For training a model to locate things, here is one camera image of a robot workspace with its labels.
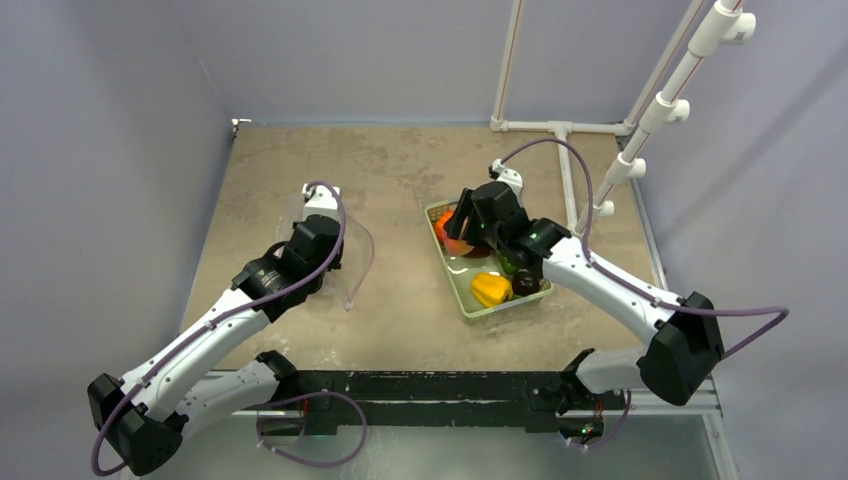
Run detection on orange toy pumpkin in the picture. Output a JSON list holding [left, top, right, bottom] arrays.
[[433, 210, 453, 244]]

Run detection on clear zip top bag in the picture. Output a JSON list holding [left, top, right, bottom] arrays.
[[275, 193, 375, 312]]

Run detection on toy peach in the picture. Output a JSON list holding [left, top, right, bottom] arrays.
[[443, 238, 474, 256]]

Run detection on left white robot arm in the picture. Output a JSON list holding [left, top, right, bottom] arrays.
[[87, 213, 347, 477]]

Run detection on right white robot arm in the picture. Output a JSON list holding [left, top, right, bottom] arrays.
[[445, 181, 725, 407]]

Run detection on dark red toy apple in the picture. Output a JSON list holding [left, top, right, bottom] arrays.
[[465, 246, 492, 259]]

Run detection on green plastic basket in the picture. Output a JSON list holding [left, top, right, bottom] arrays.
[[424, 200, 554, 321]]

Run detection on green orange toy mango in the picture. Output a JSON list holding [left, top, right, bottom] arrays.
[[496, 252, 521, 276]]

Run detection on dark purple toy plum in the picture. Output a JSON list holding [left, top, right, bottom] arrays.
[[511, 270, 542, 297]]

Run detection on yellow toy bell pepper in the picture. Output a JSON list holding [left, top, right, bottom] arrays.
[[470, 272, 513, 308]]

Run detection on black base bar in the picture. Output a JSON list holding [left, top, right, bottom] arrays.
[[275, 370, 625, 440]]

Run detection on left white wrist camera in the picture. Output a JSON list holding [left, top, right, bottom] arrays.
[[302, 184, 341, 221]]

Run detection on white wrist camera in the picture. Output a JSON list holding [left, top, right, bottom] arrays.
[[302, 184, 341, 221], [489, 159, 524, 203]]

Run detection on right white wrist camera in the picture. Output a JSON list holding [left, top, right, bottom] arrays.
[[489, 159, 524, 203]]

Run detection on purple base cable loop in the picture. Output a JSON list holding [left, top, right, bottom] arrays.
[[255, 390, 370, 470]]

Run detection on white pvc pipe frame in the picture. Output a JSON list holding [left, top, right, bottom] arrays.
[[489, 0, 757, 234]]

